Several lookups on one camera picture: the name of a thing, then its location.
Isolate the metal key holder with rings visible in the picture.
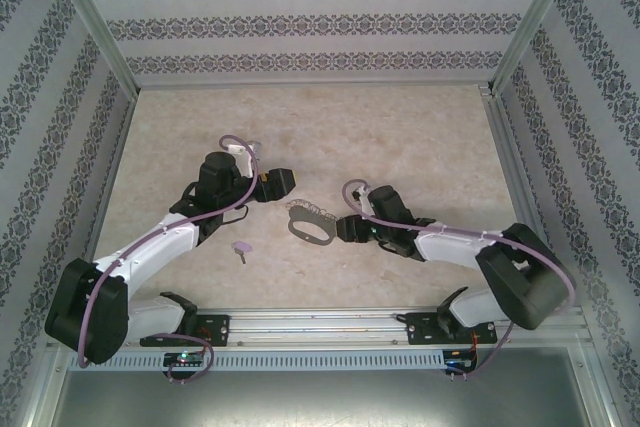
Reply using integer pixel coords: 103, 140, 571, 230
283, 198, 335, 248

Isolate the key with pink tag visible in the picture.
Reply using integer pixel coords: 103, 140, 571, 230
230, 240, 254, 266

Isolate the grey metal sheet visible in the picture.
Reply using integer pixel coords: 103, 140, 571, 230
19, 346, 624, 427

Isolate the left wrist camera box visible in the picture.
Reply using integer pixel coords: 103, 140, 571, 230
227, 139, 264, 171

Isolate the aluminium mounting rail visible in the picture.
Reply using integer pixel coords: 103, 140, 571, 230
47, 304, 596, 350

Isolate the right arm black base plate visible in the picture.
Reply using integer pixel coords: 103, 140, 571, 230
404, 311, 499, 347

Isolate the slotted grey cable duct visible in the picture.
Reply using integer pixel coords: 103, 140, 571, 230
67, 349, 447, 373

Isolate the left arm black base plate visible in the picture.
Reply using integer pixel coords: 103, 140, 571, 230
139, 314, 231, 348

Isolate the aluminium frame post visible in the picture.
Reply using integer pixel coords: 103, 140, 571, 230
487, 0, 586, 96
39, 0, 141, 93

